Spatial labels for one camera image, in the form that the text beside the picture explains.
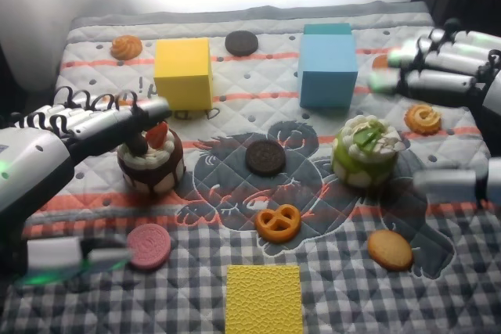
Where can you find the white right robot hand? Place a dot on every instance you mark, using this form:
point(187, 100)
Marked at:
point(450, 76)

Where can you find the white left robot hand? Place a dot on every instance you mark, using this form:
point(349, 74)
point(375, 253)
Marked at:
point(31, 154)

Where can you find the green cream toy cake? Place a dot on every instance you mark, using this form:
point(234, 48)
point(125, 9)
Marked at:
point(360, 162)

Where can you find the chocolate strawberry toy cake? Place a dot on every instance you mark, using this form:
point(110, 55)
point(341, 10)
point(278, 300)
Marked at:
point(156, 169)

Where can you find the light blue cube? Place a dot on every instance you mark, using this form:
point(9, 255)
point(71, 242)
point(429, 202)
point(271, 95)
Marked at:
point(329, 76)

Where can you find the smooth yellow cube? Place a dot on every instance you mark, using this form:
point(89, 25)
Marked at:
point(182, 72)

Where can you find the yellow textured square pad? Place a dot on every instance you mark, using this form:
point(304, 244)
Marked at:
point(264, 299)

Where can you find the orange swirl cookie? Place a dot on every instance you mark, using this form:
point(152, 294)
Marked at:
point(422, 124)

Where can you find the round orange cookie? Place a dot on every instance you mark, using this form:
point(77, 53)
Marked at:
point(379, 62)

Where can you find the flat teal block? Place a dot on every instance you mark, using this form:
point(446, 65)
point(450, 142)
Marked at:
point(328, 29)

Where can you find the orange rosette cookie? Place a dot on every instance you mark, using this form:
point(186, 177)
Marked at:
point(126, 47)

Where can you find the pink sandwich cookie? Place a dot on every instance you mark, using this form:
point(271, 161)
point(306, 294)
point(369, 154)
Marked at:
point(148, 246)

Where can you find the plain round tan biscuit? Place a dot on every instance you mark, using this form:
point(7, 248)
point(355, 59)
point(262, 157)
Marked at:
point(390, 250)

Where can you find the grey quilt with bear print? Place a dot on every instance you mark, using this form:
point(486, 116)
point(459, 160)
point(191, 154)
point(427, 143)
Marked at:
point(250, 76)

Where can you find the dark chocolate sandwich cookie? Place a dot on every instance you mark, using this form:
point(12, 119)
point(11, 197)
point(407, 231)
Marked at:
point(241, 43)
point(265, 158)

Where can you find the orange pretzel cookie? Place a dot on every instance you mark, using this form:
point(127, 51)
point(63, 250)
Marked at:
point(291, 218)

